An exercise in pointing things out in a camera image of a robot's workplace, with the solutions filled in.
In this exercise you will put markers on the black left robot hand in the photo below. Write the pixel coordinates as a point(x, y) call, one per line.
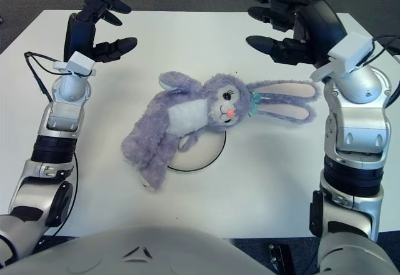
point(79, 34)

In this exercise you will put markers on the black metal bracket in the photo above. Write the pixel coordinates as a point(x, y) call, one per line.
point(281, 259)

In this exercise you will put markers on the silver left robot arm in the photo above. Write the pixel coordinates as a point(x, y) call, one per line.
point(59, 115)

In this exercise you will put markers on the purple plush bunny doll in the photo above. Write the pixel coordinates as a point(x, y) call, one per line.
point(187, 109)

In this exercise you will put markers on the white plate black rim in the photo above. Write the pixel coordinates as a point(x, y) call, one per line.
point(200, 156)

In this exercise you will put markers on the grey robot torso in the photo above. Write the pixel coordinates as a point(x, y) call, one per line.
point(156, 253)

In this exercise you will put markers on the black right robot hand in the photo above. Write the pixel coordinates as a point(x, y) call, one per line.
point(322, 22)

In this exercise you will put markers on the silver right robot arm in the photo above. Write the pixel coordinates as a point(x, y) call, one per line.
point(356, 125)

